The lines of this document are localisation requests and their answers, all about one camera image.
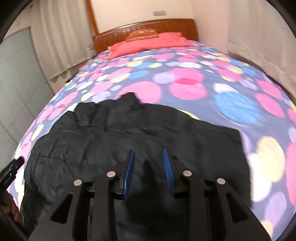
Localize red pillow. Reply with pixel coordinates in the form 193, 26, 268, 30
106, 32, 192, 60

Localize brown patterned cushion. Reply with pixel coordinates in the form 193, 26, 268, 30
125, 28, 158, 42

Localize beige curtain at wall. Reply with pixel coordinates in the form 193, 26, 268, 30
227, 1, 295, 96

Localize wall socket plate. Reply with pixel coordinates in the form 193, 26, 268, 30
152, 11, 167, 16

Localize wooden headboard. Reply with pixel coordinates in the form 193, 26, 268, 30
93, 18, 199, 54

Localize person's left hand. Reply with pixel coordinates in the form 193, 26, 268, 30
1, 191, 22, 223

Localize beige curtain by window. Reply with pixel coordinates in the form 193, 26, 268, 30
31, 1, 95, 80

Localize black jacket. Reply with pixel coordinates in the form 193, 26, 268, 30
21, 93, 251, 240

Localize polka dot bedspread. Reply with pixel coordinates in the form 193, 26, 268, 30
14, 42, 295, 240

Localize wooden door frame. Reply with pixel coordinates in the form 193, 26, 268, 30
86, 0, 99, 36

